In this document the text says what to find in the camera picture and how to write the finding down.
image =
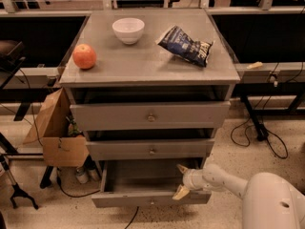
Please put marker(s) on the grey top drawer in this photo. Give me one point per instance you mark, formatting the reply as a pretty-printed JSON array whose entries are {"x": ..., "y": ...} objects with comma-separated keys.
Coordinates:
[{"x": 148, "y": 116}]

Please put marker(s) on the green bottle in box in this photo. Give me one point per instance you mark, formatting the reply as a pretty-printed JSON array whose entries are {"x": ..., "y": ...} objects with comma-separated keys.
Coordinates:
[{"x": 73, "y": 129}]

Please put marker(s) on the black tripod stand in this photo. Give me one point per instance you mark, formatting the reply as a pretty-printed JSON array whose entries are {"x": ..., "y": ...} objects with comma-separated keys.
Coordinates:
[{"x": 5, "y": 169}]

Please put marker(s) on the grey middle drawer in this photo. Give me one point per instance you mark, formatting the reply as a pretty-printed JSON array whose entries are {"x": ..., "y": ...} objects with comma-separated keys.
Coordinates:
[{"x": 150, "y": 149}]

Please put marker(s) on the orange red apple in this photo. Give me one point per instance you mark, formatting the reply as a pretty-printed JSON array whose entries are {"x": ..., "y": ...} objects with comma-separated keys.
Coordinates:
[{"x": 84, "y": 56}]

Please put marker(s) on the blue chip bag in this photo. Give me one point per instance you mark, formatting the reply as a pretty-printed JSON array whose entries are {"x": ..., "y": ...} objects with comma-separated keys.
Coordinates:
[{"x": 176, "y": 41}]

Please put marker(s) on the white ceramic bowl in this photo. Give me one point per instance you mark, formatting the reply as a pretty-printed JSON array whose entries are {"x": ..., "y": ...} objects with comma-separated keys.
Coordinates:
[{"x": 128, "y": 30}]

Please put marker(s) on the grey drawer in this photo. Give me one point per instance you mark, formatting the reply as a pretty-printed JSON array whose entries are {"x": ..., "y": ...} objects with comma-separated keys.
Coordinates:
[
  {"x": 145, "y": 182},
  {"x": 150, "y": 149},
  {"x": 148, "y": 116}
]

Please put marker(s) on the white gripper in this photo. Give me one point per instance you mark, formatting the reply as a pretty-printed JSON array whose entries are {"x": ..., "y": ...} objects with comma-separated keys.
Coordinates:
[{"x": 190, "y": 179}]

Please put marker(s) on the grey drawer cabinet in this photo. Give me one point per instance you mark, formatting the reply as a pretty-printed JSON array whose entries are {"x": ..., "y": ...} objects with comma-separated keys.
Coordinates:
[{"x": 144, "y": 72}]

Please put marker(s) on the open cardboard box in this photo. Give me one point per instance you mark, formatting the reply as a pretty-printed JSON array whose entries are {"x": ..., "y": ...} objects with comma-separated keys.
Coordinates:
[{"x": 51, "y": 128}]

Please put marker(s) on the small yellow foam piece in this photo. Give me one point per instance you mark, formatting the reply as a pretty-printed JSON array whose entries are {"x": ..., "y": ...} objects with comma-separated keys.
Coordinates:
[{"x": 255, "y": 65}]

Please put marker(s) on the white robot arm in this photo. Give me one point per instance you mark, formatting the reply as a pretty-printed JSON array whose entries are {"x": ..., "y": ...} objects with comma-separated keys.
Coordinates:
[{"x": 268, "y": 200}]

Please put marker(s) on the silver can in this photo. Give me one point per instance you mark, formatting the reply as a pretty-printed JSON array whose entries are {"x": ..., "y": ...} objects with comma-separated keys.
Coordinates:
[{"x": 81, "y": 175}]

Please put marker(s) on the grey bottom drawer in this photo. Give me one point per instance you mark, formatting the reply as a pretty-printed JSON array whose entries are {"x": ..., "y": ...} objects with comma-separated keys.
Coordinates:
[{"x": 145, "y": 182}]

